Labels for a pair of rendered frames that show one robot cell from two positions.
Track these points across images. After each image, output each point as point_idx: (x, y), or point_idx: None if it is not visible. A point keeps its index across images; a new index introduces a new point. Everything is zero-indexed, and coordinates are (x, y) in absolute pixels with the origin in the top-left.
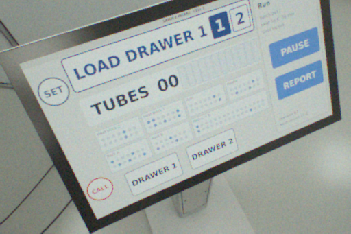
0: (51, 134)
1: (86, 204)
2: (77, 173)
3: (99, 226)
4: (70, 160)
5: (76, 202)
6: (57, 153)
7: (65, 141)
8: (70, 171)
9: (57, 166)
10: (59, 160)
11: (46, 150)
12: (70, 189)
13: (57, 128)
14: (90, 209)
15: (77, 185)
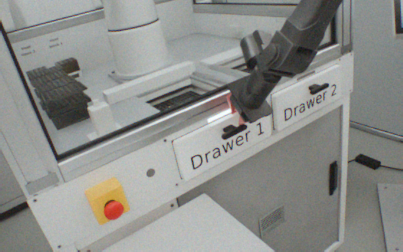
0: None
1: (399, 19)
2: (401, 3)
3: (401, 32)
4: None
5: (396, 16)
6: None
7: None
8: (399, 2)
9: None
10: None
11: None
12: (396, 10)
13: None
14: (401, 21)
15: (399, 9)
